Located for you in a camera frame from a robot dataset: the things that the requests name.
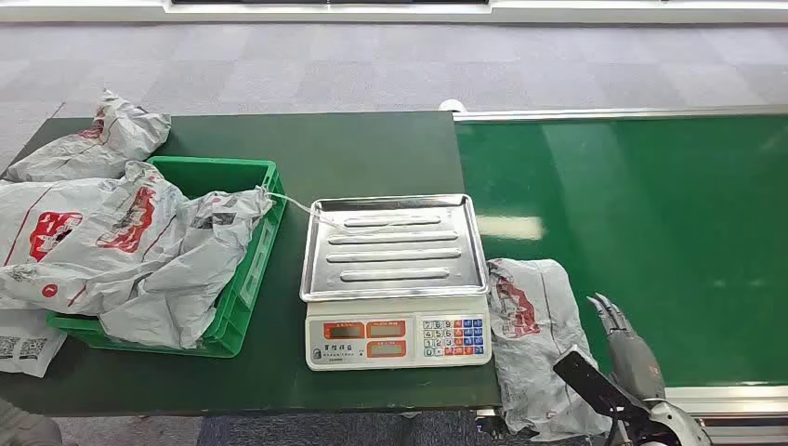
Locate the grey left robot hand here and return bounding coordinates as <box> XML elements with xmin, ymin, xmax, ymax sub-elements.
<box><xmin>0</xmin><ymin>397</ymin><xmax>64</xmax><ymax>446</ymax></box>

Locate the crumpled grey courier bag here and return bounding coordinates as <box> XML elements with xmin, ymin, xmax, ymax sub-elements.
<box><xmin>3</xmin><ymin>90</ymin><xmax>172</xmax><ymax>184</ymax></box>

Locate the grey courier bag package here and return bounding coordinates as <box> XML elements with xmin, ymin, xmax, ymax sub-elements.
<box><xmin>486</xmin><ymin>256</ymin><xmax>613</xmax><ymax>443</ymax></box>

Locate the thin white cord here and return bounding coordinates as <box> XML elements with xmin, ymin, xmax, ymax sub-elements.
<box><xmin>263</xmin><ymin>190</ymin><xmax>371</xmax><ymax>235</ymax></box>

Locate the steel weighing tray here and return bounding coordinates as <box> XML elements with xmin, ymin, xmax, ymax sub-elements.
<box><xmin>298</xmin><ymin>193</ymin><xmax>492</xmax><ymax>304</ymax></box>

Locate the green plastic crate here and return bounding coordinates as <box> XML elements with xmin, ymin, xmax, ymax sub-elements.
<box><xmin>46</xmin><ymin>155</ymin><xmax>287</xmax><ymax>360</ymax></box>

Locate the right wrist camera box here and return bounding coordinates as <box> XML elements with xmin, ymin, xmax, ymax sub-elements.
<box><xmin>552</xmin><ymin>346</ymin><xmax>654</xmax><ymax>432</ymax></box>

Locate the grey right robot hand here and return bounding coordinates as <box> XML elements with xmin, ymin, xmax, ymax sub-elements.
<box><xmin>586</xmin><ymin>293</ymin><xmax>667</xmax><ymax>404</ymax></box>

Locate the white electronic scale body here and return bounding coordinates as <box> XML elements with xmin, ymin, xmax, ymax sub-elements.
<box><xmin>304</xmin><ymin>295</ymin><xmax>493</xmax><ymax>373</ymax></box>

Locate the white bag with QR codes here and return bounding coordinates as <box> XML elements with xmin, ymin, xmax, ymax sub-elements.
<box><xmin>0</xmin><ymin>308</ymin><xmax>68</xmax><ymax>378</ymax></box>

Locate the grey courier bag red logo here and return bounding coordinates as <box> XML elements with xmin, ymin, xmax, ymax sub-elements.
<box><xmin>92</xmin><ymin>161</ymin><xmax>275</xmax><ymax>351</ymax></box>
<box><xmin>0</xmin><ymin>177</ymin><xmax>143</xmax><ymax>314</ymax></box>

